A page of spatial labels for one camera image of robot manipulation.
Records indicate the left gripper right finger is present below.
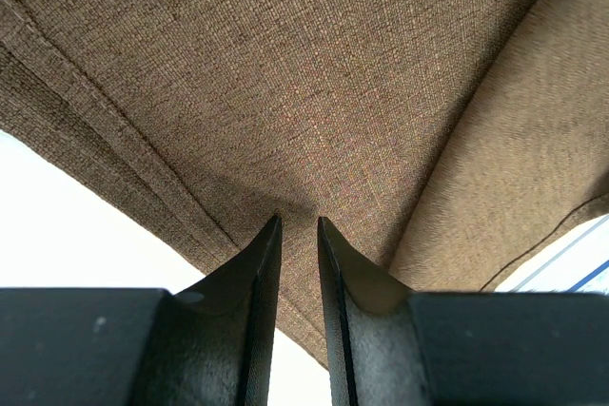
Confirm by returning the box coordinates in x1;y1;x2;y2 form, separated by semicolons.
317;217;608;405

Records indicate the brown cloth napkin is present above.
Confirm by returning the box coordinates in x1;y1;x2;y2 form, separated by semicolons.
1;0;608;362

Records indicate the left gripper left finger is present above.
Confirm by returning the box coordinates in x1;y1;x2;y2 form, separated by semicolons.
1;217;282;405

